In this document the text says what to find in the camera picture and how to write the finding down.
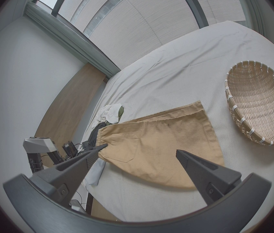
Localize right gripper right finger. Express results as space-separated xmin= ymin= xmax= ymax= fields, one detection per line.
xmin=176 ymin=150 xmax=242 ymax=205

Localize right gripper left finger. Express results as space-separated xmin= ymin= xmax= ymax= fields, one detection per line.
xmin=31 ymin=150 xmax=99 ymax=204

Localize tan shorts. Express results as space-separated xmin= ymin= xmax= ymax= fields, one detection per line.
xmin=98 ymin=100 xmax=225 ymax=191

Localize black garment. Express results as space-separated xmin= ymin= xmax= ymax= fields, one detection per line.
xmin=87 ymin=122 xmax=108 ymax=148

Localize white garment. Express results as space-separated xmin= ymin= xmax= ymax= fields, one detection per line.
xmin=92 ymin=103 xmax=123 ymax=130

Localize green garment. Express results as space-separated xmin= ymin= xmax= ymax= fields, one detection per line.
xmin=105 ymin=106 xmax=125 ymax=126

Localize round woven basket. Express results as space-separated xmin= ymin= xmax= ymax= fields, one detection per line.
xmin=224 ymin=60 xmax=274 ymax=146

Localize bed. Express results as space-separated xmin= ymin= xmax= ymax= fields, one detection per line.
xmin=34 ymin=21 xmax=274 ymax=223

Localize grey-green curtain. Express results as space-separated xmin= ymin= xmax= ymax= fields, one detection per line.
xmin=25 ymin=1 xmax=122 ymax=80
xmin=240 ymin=0 xmax=273 ymax=38

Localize window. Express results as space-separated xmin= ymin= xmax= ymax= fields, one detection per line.
xmin=37 ymin=0 xmax=265 ymax=72

